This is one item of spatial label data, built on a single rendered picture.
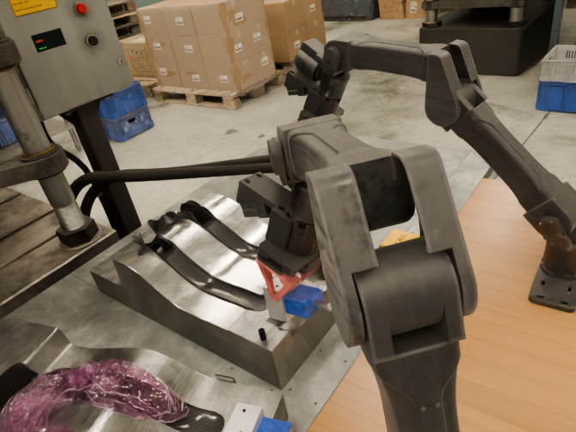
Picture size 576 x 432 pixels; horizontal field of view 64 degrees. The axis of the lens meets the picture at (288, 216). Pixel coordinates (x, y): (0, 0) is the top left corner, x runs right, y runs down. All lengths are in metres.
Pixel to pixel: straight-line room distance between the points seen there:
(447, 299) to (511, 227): 0.75
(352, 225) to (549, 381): 0.54
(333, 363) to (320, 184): 0.51
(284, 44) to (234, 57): 0.92
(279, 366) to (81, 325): 0.46
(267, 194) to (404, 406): 0.36
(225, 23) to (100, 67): 3.05
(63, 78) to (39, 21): 0.14
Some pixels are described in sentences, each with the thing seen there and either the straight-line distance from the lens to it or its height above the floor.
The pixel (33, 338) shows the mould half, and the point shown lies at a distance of 0.86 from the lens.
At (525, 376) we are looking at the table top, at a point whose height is 0.80.
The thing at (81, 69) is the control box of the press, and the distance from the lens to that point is 1.40.
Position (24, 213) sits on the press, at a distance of 1.63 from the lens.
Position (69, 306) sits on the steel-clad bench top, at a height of 0.80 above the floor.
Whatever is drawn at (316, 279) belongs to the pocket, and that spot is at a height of 0.87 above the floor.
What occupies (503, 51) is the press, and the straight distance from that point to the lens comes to 4.54.
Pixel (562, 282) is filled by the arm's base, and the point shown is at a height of 0.81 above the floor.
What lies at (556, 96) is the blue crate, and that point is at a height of 0.11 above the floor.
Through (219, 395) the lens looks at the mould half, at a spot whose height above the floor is 0.85.
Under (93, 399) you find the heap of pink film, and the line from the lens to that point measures 0.72.
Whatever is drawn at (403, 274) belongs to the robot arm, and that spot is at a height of 1.19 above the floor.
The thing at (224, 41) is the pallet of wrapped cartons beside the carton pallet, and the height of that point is 0.61.
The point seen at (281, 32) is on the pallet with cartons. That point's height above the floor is 0.46.
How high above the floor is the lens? 1.40
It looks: 32 degrees down
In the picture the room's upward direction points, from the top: 11 degrees counter-clockwise
